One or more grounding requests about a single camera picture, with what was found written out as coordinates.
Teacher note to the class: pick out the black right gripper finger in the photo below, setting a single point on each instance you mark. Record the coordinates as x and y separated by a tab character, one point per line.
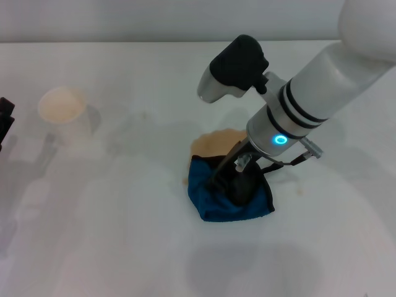
244	188
216	182

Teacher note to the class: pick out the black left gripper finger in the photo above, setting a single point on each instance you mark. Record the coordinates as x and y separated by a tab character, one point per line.
6	123

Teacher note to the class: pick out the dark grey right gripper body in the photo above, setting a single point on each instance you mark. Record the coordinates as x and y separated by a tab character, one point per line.
238	161

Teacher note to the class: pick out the blue rag with black trim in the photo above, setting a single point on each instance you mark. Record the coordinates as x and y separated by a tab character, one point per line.
216	207

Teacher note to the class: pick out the white paper cup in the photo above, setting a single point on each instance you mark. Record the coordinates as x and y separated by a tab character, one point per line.
65	123

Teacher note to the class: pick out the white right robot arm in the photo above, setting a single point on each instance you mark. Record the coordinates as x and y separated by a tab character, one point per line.
325	83

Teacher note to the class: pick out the brown water stain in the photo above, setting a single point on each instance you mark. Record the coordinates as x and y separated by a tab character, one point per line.
213	143

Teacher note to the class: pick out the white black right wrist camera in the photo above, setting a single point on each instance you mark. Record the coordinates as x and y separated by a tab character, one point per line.
238	65

